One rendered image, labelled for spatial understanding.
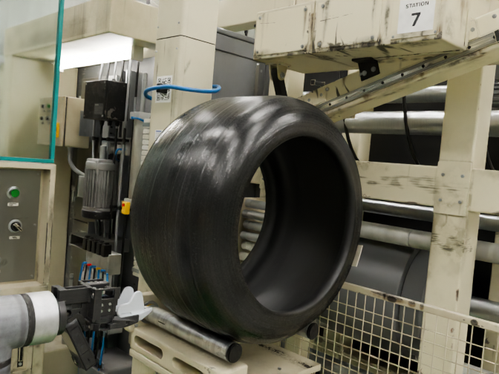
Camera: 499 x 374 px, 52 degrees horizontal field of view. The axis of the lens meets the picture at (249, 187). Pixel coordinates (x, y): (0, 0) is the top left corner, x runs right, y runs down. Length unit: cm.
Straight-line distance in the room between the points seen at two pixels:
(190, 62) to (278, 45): 27
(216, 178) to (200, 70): 54
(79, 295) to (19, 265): 74
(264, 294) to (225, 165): 57
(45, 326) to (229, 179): 43
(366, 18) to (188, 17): 48
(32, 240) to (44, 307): 77
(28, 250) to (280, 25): 102
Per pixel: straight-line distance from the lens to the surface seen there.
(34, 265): 174
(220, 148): 105
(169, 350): 132
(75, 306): 102
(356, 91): 152
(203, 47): 152
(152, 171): 116
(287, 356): 149
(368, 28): 138
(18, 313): 95
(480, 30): 140
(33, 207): 171
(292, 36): 153
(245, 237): 179
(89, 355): 106
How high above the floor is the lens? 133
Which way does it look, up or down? 3 degrees down
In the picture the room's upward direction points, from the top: 5 degrees clockwise
